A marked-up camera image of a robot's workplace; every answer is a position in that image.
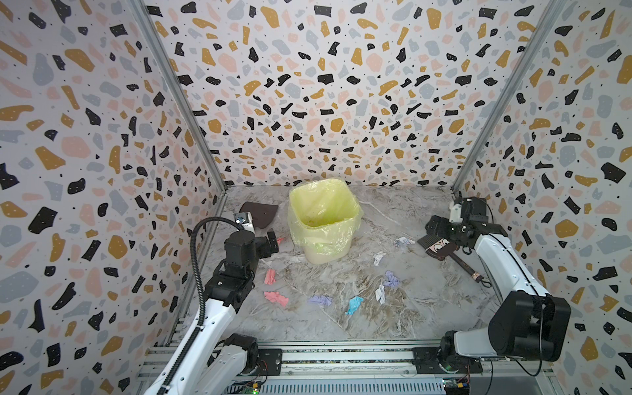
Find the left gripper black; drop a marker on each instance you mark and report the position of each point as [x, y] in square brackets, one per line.
[265, 249]

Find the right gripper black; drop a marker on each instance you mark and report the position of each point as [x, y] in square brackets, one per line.
[442, 230]

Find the brown dustpan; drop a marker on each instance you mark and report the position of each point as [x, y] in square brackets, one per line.
[262, 214]

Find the brown cartoon face brush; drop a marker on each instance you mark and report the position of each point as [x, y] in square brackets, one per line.
[441, 249]

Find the bin with yellow bag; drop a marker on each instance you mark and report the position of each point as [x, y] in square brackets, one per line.
[323, 217]

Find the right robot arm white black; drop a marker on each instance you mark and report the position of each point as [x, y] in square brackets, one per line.
[530, 323]

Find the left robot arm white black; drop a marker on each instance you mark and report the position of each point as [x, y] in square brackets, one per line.
[203, 363]

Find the pink paper scrap middle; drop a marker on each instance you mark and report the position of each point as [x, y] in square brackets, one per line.
[270, 277]

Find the pink paper scrap lower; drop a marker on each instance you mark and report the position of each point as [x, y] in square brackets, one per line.
[276, 298]

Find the pale blue paper scrap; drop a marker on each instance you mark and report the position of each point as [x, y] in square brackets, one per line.
[403, 242]

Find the purple paper scrap lower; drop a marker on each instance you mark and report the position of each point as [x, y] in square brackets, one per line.
[324, 301]

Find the purple paper scrap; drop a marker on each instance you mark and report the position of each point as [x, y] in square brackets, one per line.
[324, 301]
[391, 280]

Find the purple paper scrap right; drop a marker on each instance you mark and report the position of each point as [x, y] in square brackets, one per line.
[391, 280]

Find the white paper scrap middle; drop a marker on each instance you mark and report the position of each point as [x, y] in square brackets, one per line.
[378, 258]

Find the white paper scrap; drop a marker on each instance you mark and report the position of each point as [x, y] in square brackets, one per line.
[378, 258]
[380, 295]

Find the white paper scrap lower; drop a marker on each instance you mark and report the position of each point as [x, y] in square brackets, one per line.
[380, 295]

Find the cyan paper scrap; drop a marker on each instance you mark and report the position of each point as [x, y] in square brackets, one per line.
[354, 305]

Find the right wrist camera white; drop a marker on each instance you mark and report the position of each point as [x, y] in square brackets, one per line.
[455, 215]

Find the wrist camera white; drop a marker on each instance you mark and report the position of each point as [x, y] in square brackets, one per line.
[245, 220]
[455, 215]

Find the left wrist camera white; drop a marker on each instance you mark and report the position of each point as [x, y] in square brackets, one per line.
[245, 220]

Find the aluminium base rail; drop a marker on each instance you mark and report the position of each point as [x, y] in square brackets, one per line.
[390, 367]

